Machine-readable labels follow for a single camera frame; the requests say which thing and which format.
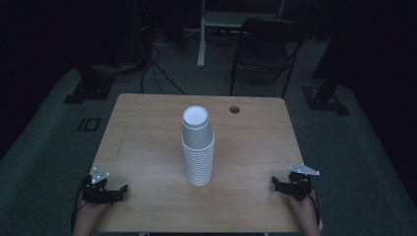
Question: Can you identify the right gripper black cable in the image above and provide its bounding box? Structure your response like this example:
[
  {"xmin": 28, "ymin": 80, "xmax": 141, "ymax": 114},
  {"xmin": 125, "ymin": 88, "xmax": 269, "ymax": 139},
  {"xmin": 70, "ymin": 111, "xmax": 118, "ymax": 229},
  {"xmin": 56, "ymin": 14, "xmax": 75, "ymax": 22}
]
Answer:
[{"xmin": 309, "ymin": 186, "xmax": 323, "ymax": 228}]

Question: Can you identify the white metal desk frame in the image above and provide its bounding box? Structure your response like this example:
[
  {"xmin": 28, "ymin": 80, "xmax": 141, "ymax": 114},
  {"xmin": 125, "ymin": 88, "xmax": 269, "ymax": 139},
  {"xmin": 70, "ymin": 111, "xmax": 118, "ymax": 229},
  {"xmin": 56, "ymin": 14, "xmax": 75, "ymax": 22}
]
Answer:
[{"xmin": 197, "ymin": 0, "xmax": 287, "ymax": 69}]

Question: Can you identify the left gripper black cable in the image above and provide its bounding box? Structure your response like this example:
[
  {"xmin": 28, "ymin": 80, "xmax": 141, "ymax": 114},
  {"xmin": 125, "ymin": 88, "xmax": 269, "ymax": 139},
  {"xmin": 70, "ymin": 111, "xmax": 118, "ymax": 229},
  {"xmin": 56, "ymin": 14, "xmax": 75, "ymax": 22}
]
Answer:
[{"xmin": 70, "ymin": 182, "xmax": 89, "ymax": 234}]

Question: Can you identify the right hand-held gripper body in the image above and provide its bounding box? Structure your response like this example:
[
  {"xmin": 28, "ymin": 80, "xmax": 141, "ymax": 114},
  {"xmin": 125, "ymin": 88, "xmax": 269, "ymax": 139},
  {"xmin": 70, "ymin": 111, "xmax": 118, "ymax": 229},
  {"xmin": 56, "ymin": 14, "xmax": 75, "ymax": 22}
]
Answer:
[{"xmin": 287, "ymin": 163, "xmax": 321, "ymax": 202}]

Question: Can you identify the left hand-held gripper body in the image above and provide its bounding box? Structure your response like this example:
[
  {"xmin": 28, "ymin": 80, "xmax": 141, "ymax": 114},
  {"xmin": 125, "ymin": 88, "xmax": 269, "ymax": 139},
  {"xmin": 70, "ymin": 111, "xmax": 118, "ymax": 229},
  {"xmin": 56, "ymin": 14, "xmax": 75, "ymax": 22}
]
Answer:
[{"xmin": 81, "ymin": 166, "xmax": 120, "ymax": 206}]

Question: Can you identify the black floor cable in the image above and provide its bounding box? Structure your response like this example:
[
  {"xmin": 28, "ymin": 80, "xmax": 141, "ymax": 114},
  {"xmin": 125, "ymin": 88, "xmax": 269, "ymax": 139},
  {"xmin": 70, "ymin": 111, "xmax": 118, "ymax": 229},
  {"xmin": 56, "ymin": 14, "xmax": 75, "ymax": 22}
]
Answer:
[{"xmin": 139, "ymin": 45, "xmax": 187, "ymax": 96}]

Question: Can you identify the person's left hand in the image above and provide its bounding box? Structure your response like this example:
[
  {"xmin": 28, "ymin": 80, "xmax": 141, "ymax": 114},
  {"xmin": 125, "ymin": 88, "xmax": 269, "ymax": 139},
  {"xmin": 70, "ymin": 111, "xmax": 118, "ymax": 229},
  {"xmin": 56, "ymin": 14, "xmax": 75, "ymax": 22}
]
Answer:
[{"xmin": 76, "ymin": 195, "xmax": 111, "ymax": 227}]

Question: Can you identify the stack of white paper cups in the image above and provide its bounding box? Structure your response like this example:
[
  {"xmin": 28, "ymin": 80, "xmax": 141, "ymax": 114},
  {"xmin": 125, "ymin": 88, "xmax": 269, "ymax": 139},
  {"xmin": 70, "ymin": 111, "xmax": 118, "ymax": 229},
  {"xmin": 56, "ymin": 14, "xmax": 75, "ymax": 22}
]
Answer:
[{"xmin": 181, "ymin": 130, "xmax": 215, "ymax": 188}]

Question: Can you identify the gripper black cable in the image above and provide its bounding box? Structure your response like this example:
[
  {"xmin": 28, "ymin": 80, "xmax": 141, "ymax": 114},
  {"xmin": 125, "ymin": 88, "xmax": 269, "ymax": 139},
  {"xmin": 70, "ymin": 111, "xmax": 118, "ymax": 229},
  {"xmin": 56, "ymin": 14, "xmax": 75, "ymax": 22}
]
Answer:
[
  {"xmin": 309, "ymin": 186, "xmax": 323, "ymax": 228},
  {"xmin": 70, "ymin": 182, "xmax": 89, "ymax": 234}
]

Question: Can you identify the black stand with base plate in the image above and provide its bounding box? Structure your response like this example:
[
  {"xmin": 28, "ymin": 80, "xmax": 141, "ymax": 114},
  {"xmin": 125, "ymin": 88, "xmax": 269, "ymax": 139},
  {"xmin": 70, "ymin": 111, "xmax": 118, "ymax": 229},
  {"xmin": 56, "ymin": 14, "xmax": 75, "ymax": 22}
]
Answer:
[
  {"xmin": 63, "ymin": 63, "xmax": 116, "ymax": 105},
  {"xmin": 301, "ymin": 29, "xmax": 351, "ymax": 117}
]

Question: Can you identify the dark equipment rack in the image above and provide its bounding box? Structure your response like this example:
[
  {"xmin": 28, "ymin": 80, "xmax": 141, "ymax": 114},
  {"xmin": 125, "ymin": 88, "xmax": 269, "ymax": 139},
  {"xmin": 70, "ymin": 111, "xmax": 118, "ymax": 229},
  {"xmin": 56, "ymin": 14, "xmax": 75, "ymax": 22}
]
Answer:
[{"xmin": 131, "ymin": 0, "xmax": 155, "ymax": 68}]

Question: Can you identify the person's right hand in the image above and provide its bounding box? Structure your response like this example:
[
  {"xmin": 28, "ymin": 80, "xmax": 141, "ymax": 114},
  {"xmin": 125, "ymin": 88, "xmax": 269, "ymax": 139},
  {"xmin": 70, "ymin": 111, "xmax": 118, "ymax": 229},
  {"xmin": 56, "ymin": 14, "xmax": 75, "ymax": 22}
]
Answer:
[{"xmin": 287, "ymin": 189, "xmax": 319, "ymax": 227}]

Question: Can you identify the black folding chair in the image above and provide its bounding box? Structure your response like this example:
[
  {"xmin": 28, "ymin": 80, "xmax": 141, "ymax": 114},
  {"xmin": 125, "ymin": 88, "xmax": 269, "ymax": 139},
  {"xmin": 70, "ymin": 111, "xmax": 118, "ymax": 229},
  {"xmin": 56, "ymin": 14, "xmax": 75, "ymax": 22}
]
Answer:
[{"xmin": 229, "ymin": 17, "xmax": 309, "ymax": 99}]

